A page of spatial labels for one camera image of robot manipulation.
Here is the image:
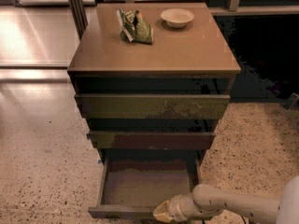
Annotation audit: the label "drawer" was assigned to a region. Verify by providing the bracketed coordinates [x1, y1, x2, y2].
[89, 131, 215, 150]
[75, 94, 230, 119]
[89, 158, 200, 221]

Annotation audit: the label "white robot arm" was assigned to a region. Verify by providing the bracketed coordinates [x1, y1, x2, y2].
[153, 176, 299, 224]

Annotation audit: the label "brown drawer cabinet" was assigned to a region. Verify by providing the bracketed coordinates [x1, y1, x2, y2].
[68, 3, 240, 159]

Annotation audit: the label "green crumpled chip bag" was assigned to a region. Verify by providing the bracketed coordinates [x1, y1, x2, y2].
[117, 8, 153, 45]

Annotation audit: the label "white bowl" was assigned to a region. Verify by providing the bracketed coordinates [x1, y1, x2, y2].
[161, 8, 194, 28]

